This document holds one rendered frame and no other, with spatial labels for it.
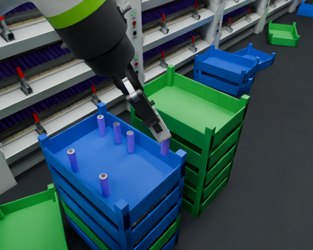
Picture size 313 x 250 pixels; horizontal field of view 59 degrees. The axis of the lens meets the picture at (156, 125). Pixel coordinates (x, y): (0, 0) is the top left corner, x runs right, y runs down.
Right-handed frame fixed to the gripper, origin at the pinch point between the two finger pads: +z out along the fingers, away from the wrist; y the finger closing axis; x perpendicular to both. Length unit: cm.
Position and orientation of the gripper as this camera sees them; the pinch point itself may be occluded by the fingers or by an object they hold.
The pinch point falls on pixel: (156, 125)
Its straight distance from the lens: 55.4
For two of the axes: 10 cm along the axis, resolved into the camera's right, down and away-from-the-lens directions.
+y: -3.1, -6.1, 7.3
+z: 4.0, 6.2, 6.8
